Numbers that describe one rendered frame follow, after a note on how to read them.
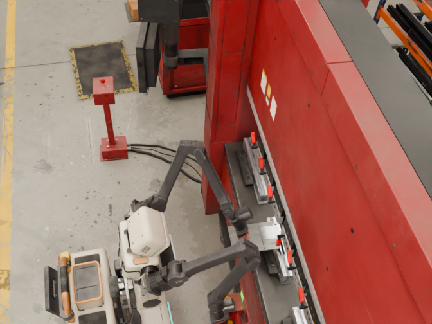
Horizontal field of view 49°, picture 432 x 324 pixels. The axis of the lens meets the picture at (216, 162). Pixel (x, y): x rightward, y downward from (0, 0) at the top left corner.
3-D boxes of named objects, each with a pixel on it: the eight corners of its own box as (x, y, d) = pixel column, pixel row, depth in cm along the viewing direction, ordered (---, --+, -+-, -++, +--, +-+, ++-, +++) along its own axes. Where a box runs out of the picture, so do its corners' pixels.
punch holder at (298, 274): (290, 267, 242) (296, 250, 229) (306, 265, 243) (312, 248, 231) (298, 294, 232) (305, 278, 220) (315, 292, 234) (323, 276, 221)
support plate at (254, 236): (227, 227, 277) (227, 226, 276) (271, 222, 281) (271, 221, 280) (233, 254, 266) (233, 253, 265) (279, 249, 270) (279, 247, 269)
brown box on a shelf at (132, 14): (124, 4, 424) (123, -9, 415) (153, 1, 429) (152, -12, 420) (128, 22, 405) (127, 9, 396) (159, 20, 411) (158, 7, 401)
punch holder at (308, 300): (301, 304, 229) (308, 288, 217) (318, 301, 230) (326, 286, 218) (310, 335, 220) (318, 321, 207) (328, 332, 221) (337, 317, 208)
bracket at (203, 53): (178, 57, 353) (178, 49, 348) (210, 55, 357) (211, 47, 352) (185, 93, 328) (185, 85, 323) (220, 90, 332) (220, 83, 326)
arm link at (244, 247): (249, 231, 224) (252, 247, 216) (259, 248, 232) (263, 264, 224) (164, 263, 231) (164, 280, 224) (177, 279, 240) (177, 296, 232)
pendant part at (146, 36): (146, 51, 340) (143, 5, 313) (163, 51, 340) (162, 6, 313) (138, 92, 311) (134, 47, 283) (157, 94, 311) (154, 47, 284)
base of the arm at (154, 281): (144, 270, 232) (148, 292, 225) (157, 262, 230) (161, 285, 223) (155, 274, 239) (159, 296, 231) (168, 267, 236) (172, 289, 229)
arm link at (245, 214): (224, 203, 259) (224, 211, 251) (243, 195, 256) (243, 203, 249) (234, 220, 263) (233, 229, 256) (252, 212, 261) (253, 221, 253)
